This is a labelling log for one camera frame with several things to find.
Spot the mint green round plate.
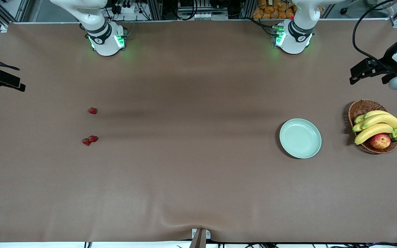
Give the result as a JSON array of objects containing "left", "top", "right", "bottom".
[{"left": 279, "top": 118, "right": 322, "bottom": 159}]

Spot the brown wicker basket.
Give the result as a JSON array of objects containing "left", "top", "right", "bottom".
[{"left": 348, "top": 100, "right": 397, "bottom": 154}]

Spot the small yellow banana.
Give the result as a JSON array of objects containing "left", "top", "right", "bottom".
[{"left": 363, "top": 110, "right": 391, "bottom": 120}]

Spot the large yellow banana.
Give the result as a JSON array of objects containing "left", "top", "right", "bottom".
[
  {"left": 354, "top": 123, "right": 394, "bottom": 145},
  {"left": 362, "top": 114, "right": 397, "bottom": 130}
]

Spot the red apple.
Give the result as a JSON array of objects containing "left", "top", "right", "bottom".
[{"left": 370, "top": 133, "right": 391, "bottom": 149}]

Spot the orange bread rolls pile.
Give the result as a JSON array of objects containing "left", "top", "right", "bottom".
[{"left": 253, "top": 0, "right": 297, "bottom": 20}]

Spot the white power strip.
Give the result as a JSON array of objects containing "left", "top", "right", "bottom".
[{"left": 115, "top": 3, "right": 137, "bottom": 14}]

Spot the white terminal strip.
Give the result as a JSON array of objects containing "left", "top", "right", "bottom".
[{"left": 193, "top": 12, "right": 229, "bottom": 20}]

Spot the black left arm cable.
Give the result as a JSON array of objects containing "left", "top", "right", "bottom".
[{"left": 353, "top": 0, "right": 397, "bottom": 66}]

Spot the aluminium frame post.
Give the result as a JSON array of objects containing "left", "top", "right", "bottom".
[
  {"left": 242, "top": 0, "right": 256, "bottom": 19},
  {"left": 149, "top": 0, "right": 163, "bottom": 20}
]

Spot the metal table edge bracket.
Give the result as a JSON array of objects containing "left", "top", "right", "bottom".
[{"left": 191, "top": 228, "right": 211, "bottom": 248}]

